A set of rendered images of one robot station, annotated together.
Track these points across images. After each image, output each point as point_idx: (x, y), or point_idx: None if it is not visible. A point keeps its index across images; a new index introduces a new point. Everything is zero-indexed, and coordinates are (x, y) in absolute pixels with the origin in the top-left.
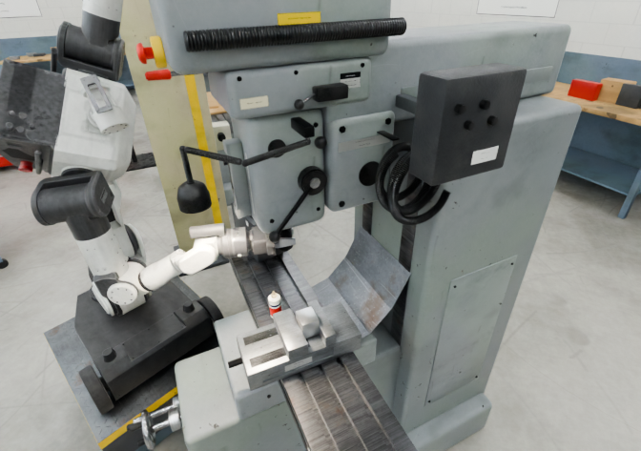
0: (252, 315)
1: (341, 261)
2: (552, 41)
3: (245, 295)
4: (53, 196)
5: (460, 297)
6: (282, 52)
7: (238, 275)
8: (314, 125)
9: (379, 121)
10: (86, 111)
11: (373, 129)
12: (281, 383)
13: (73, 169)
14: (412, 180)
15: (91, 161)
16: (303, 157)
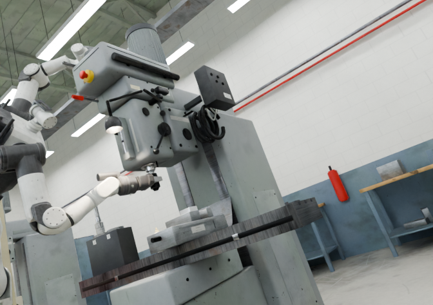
0: (142, 270)
1: None
2: None
3: (128, 269)
4: (15, 145)
5: (263, 208)
6: (142, 73)
7: (114, 269)
8: (157, 107)
9: (182, 112)
10: (24, 125)
11: (180, 114)
12: (193, 248)
13: (20, 142)
14: (205, 146)
15: (31, 140)
16: (157, 120)
